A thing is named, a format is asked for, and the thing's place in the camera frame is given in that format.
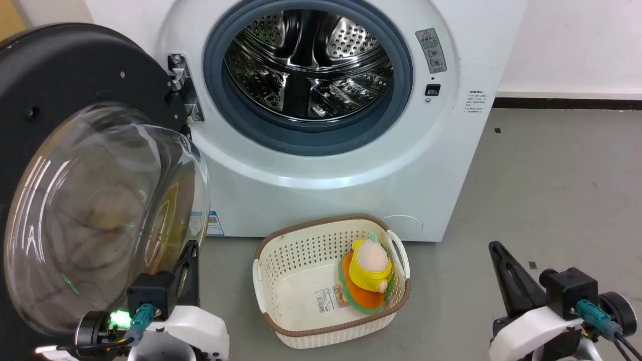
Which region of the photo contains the yellow orange plush doll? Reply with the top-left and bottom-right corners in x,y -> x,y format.
337,232 -> 397,315

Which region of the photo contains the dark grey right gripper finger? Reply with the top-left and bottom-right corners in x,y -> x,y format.
489,242 -> 547,317

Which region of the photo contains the white front-load washing machine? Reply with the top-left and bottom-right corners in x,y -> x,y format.
85,0 -> 528,243

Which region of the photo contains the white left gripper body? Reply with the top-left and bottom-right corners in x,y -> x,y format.
128,305 -> 230,361

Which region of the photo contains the arm cable teal connector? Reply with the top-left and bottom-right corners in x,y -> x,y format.
55,303 -> 155,351
577,300 -> 642,361

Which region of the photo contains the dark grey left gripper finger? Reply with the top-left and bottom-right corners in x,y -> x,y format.
173,263 -> 187,304
181,241 -> 200,305

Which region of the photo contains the yellow wooden board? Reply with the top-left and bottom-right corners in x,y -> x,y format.
0,0 -> 27,42

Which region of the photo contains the right arm cable teal connector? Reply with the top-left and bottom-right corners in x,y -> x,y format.
577,300 -> 642,361

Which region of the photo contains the white barcode label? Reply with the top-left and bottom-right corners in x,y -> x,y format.
314,286 -> 350,314

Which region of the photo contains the left arm cable teal connector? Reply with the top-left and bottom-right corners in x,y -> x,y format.
55,303 -> 155,351

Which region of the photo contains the black round glass washer door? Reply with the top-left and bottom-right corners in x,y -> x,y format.
0,23 -> 210,361

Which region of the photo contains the blue white energy sticker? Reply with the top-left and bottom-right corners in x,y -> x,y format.
191,211 -> 225,236

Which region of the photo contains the small printed text label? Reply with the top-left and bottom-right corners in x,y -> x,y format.
464,90 -> 485,115

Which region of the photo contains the metal door hinge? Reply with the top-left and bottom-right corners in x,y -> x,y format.
167,53 -> 205,123

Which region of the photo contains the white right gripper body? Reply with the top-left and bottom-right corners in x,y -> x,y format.
489,306 -> 585,361

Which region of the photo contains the black wall baseboard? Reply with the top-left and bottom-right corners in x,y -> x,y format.
493,98 -> 642,110

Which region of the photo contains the perforated steel washer drum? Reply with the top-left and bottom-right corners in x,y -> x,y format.
223,9 -> 394,121

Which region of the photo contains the cream plastic laundry basket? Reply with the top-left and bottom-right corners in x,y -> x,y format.
252,214 -> 412,349

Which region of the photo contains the grey warning sticker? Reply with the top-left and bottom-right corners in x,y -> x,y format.
415,28 -> 448,74

